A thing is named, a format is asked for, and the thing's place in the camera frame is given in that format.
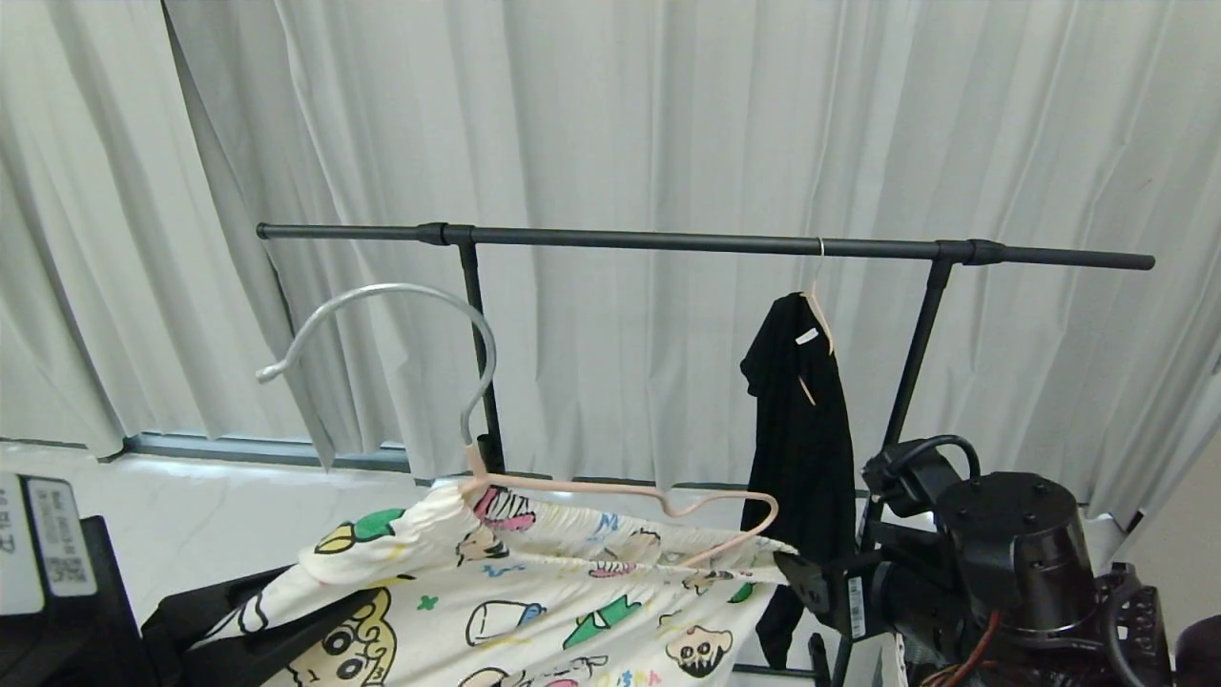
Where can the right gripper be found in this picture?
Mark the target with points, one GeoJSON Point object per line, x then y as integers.
{"type": "Point", "coordinates": [887, 596]}

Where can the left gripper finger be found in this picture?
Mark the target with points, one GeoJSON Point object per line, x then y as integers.
{"type": "Point", "coordinates": [258, 654]}
{"type": "Point", "coordinates": [191, 615]}

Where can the black garment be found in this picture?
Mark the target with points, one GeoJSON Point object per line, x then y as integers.
{"type": "Point", "coordinates": [801, 477]}

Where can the pink clothes hanger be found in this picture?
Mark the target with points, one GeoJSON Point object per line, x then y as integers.
{"type": "Point", "coordinates": [572, 486]}
{"type": "Point", "coordinates": [820, 320]}

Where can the cream printed garment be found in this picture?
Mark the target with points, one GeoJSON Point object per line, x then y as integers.
{"type": "Point", "coordinates": [572, 592]}

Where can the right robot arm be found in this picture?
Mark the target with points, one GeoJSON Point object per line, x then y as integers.
{"type": "Point", "coordinates": [1021, 544]}

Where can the black clothes rack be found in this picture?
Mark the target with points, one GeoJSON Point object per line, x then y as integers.
{"type": "Point", "coordinates": [668, 240]}

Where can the white curtain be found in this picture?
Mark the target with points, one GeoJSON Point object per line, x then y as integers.
{"type": "Point", "coordinates": [668, 114]}
{"type": "Point", "coordinates": [76, 239]}

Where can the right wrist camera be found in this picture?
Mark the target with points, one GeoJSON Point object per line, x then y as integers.
{"type": "Point", "coordinates": [906, 477]}

